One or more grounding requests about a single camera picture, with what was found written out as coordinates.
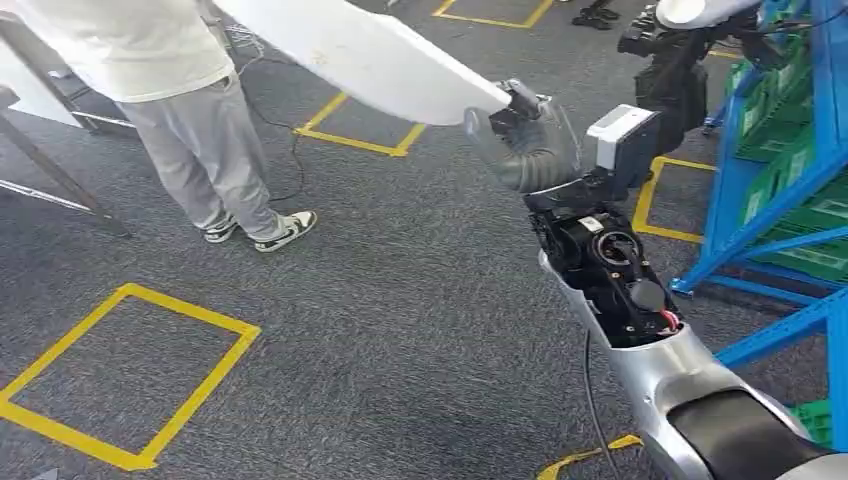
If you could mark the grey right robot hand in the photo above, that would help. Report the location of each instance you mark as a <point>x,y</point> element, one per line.
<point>530,152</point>

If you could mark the standing person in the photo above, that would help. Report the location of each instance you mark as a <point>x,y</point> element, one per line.
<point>179,119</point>

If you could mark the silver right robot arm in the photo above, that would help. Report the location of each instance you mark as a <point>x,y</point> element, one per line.
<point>616,278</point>

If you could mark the white plastic shell part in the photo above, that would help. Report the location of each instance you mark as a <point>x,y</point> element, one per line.
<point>371,60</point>

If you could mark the black humanoid robot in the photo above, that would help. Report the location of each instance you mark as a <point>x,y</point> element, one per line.
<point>669,99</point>

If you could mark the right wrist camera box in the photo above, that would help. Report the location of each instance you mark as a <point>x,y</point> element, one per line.
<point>623,136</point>

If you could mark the black shoes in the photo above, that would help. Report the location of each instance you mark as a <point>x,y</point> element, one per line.
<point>596,16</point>

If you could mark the yellow floor tape twisted corner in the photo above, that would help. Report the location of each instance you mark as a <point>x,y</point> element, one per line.
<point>626,442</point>

